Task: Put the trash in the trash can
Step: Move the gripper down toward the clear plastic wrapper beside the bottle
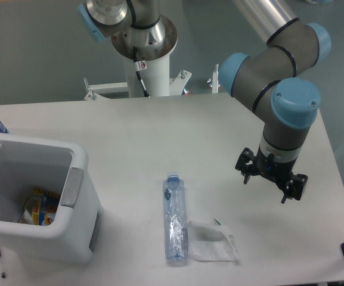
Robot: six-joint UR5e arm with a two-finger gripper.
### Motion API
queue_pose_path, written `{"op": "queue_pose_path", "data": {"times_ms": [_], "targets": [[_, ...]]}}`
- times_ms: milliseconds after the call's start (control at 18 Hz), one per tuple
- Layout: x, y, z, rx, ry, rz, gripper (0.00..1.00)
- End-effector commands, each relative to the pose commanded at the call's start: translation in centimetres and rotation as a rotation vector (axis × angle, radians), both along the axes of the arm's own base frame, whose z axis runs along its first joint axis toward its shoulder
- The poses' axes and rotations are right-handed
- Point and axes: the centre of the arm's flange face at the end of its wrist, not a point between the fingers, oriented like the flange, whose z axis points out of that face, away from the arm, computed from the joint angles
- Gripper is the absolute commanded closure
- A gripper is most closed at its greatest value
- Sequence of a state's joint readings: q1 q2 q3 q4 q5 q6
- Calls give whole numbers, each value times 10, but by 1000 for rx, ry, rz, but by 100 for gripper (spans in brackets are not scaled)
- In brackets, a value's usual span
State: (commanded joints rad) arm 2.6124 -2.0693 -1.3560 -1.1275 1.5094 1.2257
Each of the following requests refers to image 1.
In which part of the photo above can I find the colourful snack packaging trash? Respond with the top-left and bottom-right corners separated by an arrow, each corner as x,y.
17,188 -> 61,226

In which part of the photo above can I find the clear plastic water bottle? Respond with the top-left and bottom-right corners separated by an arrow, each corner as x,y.
163,172 -> 188,267

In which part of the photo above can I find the white plastic wrapper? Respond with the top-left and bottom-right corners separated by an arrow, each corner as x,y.
187,218 -> 240,263

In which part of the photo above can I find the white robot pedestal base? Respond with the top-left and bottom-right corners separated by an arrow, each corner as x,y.
84,15 -> 192,101

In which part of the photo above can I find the black pen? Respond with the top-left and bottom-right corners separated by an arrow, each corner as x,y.
0,249 -> 6,279

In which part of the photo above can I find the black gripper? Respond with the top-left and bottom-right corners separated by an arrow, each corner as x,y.
235,148 -> 308,204

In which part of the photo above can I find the white trash can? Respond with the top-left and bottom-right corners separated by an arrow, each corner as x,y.
0,133 -> 103,263

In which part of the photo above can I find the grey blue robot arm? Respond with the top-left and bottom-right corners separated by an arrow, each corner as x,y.
78,1 -> 331,200

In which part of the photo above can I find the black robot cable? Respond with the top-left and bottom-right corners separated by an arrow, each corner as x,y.
132,46 -> 151,98

